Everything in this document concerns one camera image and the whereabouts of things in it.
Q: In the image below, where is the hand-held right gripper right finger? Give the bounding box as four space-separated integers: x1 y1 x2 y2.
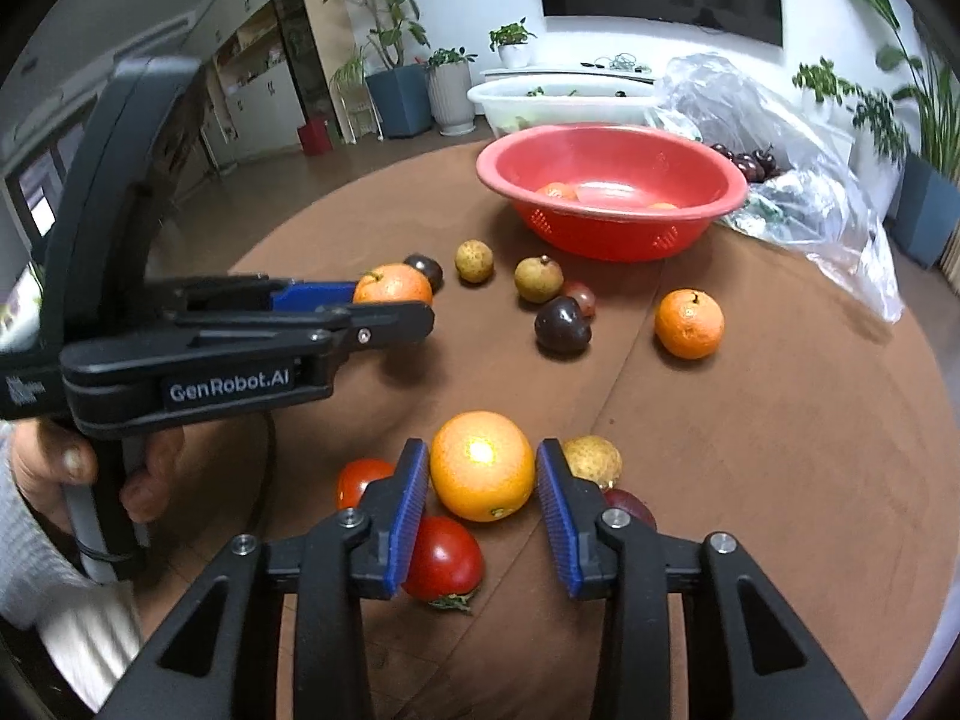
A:
535 437 871 720

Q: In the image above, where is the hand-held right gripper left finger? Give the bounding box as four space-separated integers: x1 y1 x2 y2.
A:
94 437 431 720

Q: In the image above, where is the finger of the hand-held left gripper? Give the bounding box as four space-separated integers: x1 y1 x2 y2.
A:
150 276 361 316
176 300 436 376

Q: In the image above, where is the large red tomato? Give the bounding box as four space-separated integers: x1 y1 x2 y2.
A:
401 516 486 612

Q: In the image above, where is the small red tomato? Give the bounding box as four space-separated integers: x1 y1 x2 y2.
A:
336 459 397 511

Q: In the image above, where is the large orange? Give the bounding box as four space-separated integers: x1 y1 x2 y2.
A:
430 410 536 524

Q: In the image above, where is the red plastic colander basket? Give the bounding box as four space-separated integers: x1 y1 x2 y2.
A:
475 124 749 263

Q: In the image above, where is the person's left forearm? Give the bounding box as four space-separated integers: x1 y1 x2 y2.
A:
0 457 147 713

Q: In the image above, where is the person's left hand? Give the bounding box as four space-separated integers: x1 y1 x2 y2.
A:
7 420 187 533

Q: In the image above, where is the dark purple plum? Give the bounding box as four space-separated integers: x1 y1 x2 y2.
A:
403 253 445 293
534 296 593 357

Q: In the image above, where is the yellow-brown longan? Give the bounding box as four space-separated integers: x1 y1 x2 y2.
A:
562 435 623 492
514 255 565 305
455 240 494 284

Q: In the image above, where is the red bin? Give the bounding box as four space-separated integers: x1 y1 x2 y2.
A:
298 116 335 157

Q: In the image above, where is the plant in blue-grey pot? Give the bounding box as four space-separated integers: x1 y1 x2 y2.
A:
319 0 434 140

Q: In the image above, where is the plant in white ribbed pot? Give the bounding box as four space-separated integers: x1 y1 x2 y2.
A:
426 47 479 137

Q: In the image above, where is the white plastic tub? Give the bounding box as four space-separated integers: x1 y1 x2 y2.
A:
466 75 661 140

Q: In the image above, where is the white television bench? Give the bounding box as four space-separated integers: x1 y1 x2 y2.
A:
480 64 661 83

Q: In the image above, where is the small plant in white pot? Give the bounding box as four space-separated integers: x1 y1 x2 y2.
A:
489 19 538 68

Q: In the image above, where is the bunch of dark cherries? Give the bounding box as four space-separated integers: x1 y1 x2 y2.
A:
709 142 785 185

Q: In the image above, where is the clear plastic bag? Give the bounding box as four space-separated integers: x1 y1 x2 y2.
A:
645 52 905 323

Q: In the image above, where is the tall plant in dark pot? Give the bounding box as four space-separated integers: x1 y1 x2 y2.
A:
829 0 960 271

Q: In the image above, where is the small bushy green plant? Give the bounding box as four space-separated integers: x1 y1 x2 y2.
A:
793 56 856 106

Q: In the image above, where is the leafy green houseplant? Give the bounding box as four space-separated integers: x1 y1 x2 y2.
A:
855 86 912 166

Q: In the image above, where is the white wall cabinet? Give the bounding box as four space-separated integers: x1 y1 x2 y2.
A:
180 0 308 166

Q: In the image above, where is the plant on wire stand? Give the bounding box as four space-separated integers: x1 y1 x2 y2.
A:
328 45 380 145

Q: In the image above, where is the tangle of cables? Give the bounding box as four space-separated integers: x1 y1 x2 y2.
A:
581 52 653 74

